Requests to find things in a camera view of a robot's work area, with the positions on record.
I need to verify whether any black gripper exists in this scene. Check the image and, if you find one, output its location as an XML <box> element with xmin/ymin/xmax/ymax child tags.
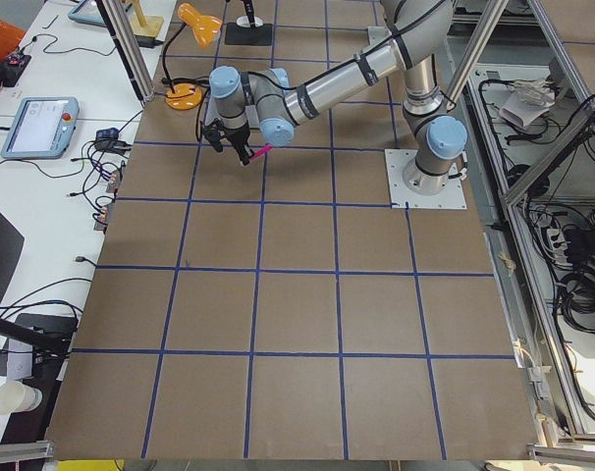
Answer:
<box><xmin>201</xmin><ymin>119</ymin><xmax>252</xmax><ymax>166</ymax></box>

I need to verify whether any pink highlighter pen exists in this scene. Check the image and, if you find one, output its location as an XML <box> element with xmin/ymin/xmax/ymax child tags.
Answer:
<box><xmin>250</xmin><ymin>145</ymin><xmax>274</xmax><ymax>161</ymax></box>

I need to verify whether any black mousepad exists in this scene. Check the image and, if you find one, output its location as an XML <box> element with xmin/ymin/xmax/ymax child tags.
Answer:
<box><xmin>224</xmin><ymin>23</ymin><xmax>273</xmax><ymax>46</ymax></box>

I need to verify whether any black power adapter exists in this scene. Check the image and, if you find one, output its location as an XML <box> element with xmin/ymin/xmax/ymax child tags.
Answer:
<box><xmin>94</xmin><ymin>128</ymin><xmax>132</xmax><ymax>152</ymax></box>

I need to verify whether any wooden stand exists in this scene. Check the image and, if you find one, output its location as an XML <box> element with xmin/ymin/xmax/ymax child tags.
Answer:
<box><xmin>130</xmin><ymin>0</ymin><xmax>164</xmax><ymax>39</ymax></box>

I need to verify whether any teach pendant tablet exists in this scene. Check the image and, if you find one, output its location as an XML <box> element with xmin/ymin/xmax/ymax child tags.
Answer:
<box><xmin>67</xmin><ymin>0</ymin><xmax>106</xmax><ymax>26</ymax></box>
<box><xmin>0</xmin><ymin>96</ymin><xmax>80</xmax><ymax>160</ymax></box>

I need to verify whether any white paper cup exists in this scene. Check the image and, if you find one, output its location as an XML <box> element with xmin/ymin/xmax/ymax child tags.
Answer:
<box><xmin>0</xmin><ymin>381</ymin><xmax>43</xmax><ymax>415</ymax></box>

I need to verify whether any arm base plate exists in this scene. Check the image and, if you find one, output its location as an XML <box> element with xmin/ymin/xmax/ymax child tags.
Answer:
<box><xmin>384</xmin><ymin>149</ymin><xmax>467</xmax><ymax>210</ymax></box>

